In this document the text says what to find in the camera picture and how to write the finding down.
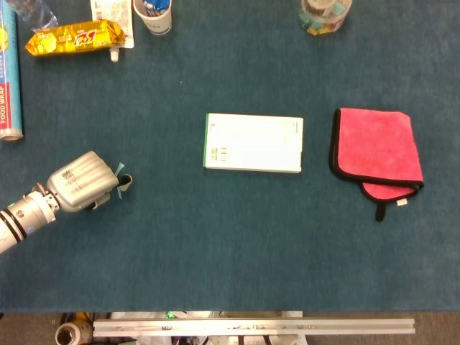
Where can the clear plastic water bottle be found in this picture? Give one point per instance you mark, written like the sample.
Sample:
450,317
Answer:
36,16

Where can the small clear jar of pins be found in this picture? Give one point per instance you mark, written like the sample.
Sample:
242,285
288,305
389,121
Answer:
318,5

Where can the blue felt table mat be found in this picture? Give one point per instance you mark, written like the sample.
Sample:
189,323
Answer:
215,233

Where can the blue snack packet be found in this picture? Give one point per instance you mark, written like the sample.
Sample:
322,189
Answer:
152,5

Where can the pink cloth black trim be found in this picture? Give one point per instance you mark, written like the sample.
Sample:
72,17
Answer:
373,143

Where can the white box green edge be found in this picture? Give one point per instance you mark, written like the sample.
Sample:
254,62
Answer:
251,143

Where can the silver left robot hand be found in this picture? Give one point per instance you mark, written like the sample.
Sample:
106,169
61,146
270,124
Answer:
82,179

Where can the blue rolled tube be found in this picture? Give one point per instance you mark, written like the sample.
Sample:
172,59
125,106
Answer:
9,72

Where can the white spouted pouch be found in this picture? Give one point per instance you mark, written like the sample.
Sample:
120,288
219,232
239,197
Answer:
108,10

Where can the small green paper strip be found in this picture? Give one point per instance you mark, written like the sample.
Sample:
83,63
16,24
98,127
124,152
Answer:
119,168

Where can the aluminium profile rail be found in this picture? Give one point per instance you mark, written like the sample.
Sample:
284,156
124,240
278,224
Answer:
251,327

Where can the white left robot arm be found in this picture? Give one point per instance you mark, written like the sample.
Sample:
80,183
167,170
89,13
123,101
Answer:
21,219

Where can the white paper cup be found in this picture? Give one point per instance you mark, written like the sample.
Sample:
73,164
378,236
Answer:
158,23

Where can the clear jar of binder clips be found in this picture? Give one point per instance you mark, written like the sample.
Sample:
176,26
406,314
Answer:
320,25

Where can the yellow snack bag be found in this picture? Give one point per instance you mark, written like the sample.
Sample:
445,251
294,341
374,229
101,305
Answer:
72,37

